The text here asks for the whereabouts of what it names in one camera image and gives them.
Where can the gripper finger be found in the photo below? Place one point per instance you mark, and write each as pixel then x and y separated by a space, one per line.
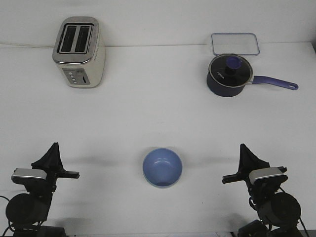
pixel 244 160
pixel 254 162

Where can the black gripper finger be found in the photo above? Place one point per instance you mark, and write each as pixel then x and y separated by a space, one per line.
pixel 51 160

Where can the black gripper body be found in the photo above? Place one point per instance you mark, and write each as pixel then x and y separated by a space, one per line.
pixel 52 177
pixel 264 187

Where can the blue bowl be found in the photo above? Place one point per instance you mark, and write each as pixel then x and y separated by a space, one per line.
pixel 162 168

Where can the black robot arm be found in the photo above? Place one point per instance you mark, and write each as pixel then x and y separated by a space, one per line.
pixel 279 212
pixel 27 212

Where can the dark blue saucepan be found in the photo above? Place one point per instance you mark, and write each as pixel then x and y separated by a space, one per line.
pixel 224 91

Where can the glass saucepan lid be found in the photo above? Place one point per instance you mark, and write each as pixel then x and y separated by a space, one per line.
pixel 230 70

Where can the cream and steel toaster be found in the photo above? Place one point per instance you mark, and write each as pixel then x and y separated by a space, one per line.
pixel 79 52

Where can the clear blue-rimmed container lid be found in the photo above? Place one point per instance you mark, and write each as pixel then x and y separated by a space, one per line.
pixel 236 43

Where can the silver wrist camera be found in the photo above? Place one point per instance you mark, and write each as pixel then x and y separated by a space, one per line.
pixel 266 173
pixel 22 175

